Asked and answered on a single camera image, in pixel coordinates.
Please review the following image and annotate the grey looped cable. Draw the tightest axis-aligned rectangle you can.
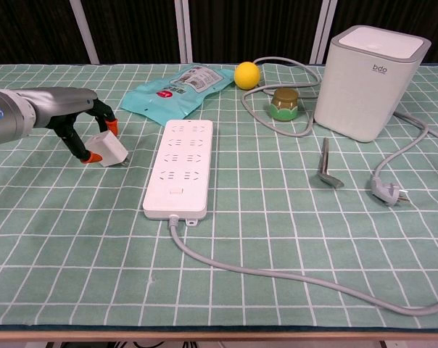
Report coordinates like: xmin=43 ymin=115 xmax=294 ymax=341
xmin=240 ymin=56 xmax=321 ymax=138

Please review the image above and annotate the black ribbed partition panel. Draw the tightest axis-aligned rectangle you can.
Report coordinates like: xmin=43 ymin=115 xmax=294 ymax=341
xmin=77 ymin=0 xmax=182 ymax=65
xmin=329 ymin=0 xmax=438 ymax=66
xmin=186 ymin=0 xmax=323 ymax=65
xmin=0 ymin=0 xmax=93 ymax=65

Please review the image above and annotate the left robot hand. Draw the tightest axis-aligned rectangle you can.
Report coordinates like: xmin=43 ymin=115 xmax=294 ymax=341
xmin=27 ymin=86 xmax=119 ymax=165

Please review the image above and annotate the grey metal angled tool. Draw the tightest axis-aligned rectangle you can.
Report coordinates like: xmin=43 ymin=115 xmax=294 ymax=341
xmin=315 ymin=137 xmax=345 ymax=189

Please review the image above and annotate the white partition frame post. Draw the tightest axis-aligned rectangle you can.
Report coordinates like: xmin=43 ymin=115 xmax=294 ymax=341
xmin=309 ymin=0 xmax=332 ymax=65
xmin=68 ymin=0 xmax=100 ymax=65
xmin=173 ymin=0 xmax=189 ymax=63

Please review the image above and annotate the yellow ball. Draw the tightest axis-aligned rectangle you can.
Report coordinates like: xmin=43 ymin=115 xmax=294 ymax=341
xmin=234 ymin=61 xmax=261 ymax=91

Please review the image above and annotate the green jar with gold lid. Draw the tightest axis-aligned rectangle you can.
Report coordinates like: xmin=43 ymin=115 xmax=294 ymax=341
xmin=269 ymin=88 xmax=299 ymax=121

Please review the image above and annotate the white charger adapter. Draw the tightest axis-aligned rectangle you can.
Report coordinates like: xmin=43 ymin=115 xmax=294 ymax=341
xmin=85 ymin=130 xmax=128 ymax=168

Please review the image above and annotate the white power strip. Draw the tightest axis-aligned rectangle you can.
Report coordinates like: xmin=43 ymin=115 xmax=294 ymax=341
xmin=142 ymin=118 xmax=215 ymax=226

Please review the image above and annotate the grey power strip cable with plug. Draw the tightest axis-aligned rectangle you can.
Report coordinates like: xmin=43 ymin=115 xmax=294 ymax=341
xmin=167 ymin=110 xmax=438 ymax=317

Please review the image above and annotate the green checked tablecloth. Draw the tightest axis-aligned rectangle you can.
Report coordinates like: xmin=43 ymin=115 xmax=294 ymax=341
xmin=0 ymin=63 xmax=438 ymax=329

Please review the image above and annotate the teal snack bag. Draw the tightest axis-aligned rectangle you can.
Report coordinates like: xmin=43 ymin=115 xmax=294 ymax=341
xmin=119 ymin=63 xmax=235 ymax=126

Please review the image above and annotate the white square appliance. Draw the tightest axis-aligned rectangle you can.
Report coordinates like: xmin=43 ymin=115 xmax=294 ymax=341
xmin=313 ymin=25 xmax=432 ymax=143

